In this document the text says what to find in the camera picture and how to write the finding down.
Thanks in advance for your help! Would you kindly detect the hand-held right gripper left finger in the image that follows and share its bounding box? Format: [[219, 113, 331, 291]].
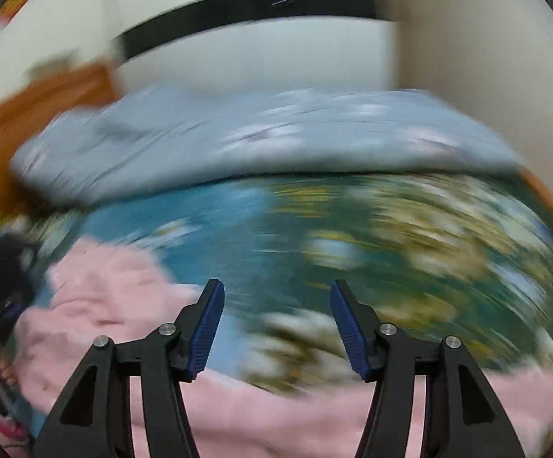
[[32, 279, 226, 458]]

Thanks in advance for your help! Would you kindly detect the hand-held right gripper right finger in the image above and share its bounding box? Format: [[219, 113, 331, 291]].
[[330, 279, 526, 458]]

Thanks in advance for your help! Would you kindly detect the pink garment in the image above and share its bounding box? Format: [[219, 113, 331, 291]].
[[13, 239, 553, 458]]

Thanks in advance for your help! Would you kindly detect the floral bed sheet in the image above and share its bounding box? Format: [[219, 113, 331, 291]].
[[0, 174, 553, 458]]

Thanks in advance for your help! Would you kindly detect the wooden headboard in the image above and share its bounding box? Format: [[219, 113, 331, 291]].
[[0, 60, 125, 230]]

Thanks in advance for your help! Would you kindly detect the grey-blue floral quilt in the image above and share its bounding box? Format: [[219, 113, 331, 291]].
[[11, 87, 526, 207]]

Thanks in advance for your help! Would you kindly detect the wooden bed frame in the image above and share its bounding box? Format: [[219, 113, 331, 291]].
[[519, 168, 553, 252]]

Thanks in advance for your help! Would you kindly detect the wall poster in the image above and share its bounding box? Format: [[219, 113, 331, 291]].
[[0, 0, 39, 29]]

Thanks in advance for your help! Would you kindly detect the black wall panel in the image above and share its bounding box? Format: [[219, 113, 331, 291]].
[[113, 0, 397, 62]]

